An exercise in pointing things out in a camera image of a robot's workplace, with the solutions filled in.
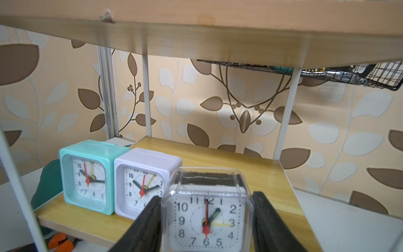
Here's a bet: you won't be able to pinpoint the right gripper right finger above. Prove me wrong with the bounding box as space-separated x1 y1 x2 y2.
253 191 307 252

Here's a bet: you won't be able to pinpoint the orange black pliers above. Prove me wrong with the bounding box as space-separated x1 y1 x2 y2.
47 233 75 252

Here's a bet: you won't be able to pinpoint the lilac square alarm clock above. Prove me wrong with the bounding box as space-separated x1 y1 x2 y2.
114 148 183 219

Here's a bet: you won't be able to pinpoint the wooden two-tier shelf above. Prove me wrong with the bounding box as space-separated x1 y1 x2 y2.
0 0 403 252

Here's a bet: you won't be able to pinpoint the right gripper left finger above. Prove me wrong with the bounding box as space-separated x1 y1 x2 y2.
109 196 162 252

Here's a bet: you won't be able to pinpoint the black wire basket back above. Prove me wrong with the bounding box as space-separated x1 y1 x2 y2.
191 59 403 91

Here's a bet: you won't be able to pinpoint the green plastic tool case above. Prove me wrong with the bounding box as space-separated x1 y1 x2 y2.
31 159 63 210

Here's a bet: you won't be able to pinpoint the mint square alarm clock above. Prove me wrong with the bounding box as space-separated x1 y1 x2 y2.
59 140 130 215

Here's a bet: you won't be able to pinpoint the clear square alarm clock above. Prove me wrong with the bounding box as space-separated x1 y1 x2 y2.
161 167 255 252

